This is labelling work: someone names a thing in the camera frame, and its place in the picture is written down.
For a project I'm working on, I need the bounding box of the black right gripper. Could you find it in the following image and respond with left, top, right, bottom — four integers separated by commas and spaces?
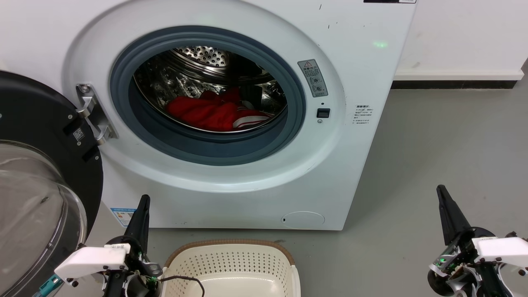
427, 185, 502, 297

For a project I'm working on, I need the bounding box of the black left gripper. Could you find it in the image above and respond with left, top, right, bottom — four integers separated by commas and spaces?
102, 195, 164, 297

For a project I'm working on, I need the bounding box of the cream perforated laundry basket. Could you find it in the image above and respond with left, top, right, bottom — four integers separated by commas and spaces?
160, 239, 301, 297

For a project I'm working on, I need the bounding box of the red garment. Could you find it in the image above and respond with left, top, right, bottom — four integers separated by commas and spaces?
165, 87, 273, 132

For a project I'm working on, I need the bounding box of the black glass washer door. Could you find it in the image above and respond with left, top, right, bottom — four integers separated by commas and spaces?
0, 70, 104, 297

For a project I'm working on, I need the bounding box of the stainless steel washing machine drum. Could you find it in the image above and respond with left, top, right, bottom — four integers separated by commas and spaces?
133, 45, 288, 133

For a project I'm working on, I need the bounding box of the blue white energy label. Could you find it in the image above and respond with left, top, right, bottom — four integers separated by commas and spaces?
111, 207, 137, 227

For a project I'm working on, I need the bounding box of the grey rubber door gasket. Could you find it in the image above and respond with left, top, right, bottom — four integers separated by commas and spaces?
109, 26, 306, 166

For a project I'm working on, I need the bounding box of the white front-load washing machine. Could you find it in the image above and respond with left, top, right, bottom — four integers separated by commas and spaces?
0, 0, 417, 231

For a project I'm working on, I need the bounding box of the silver metal door hinge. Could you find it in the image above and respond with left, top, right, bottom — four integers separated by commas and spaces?
75, 83, 119, 145

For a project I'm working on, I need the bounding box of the small text label sticker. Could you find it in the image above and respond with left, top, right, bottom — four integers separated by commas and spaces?
353, 104, 374, 125

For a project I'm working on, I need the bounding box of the round white filter cover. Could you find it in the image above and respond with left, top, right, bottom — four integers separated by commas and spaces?
281, 211, 325, 229

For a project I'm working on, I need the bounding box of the white red striped cloth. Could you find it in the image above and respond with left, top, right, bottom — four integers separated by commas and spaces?
232, 100, 273, 130

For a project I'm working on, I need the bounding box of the grey warning sticker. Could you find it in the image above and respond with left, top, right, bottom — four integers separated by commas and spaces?
297, 59, 329, 98

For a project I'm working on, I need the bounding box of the thin black cable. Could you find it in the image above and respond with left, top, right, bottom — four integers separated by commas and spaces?
159, 276, 205, 297

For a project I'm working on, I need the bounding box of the teal cable connector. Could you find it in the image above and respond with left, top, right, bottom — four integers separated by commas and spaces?
35, 276, 63, 297

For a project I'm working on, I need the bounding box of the white black wall baseboard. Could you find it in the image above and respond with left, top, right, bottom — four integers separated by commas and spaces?
391, 68, 525, 90

